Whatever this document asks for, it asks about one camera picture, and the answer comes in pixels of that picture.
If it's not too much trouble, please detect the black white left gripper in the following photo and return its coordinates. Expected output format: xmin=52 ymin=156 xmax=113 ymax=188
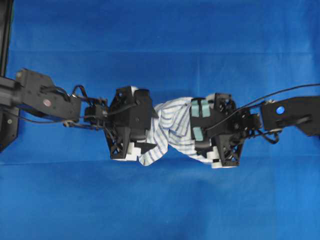
xmin=106 ymin=86 xmax=159 ymax=161

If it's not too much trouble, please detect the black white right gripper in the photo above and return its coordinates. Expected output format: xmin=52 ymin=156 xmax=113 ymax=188
xmin=191 ymin=93 xmax=244 ymax=168

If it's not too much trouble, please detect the white blue striped towel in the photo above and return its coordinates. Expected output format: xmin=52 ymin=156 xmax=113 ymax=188
xmin=131 ymin=97 xmax=220 ymax=166

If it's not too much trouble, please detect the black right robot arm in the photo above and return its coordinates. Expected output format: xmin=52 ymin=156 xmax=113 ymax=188
xmin=189 ymin=93 xmax=320 ymax=168

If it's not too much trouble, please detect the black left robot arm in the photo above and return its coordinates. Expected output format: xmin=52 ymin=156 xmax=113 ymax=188
xmin=0 ymin=68 xmax=159 ymax=161

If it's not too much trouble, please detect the blue table cloth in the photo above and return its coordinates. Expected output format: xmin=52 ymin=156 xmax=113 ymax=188
xmin=0 ymin=0 xmax=320 ymax=240

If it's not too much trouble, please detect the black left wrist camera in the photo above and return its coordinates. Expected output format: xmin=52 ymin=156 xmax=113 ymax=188
xmin=120 ymin=109 xmax=151 ymax=141

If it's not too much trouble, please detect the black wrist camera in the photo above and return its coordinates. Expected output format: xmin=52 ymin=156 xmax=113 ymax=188
xmin=203 ymin=107 xmax=241 ymax=147
xmin=120 ymin=109 xmax=151 ymax=141

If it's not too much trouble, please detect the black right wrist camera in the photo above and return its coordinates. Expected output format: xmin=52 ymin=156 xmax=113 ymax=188
xmin=203 ymin=107 xmax=241 ymax=147

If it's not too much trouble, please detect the black frame post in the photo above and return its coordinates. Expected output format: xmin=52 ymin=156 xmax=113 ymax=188
xmin=0 ymin=0 xmax=20 ymax=153

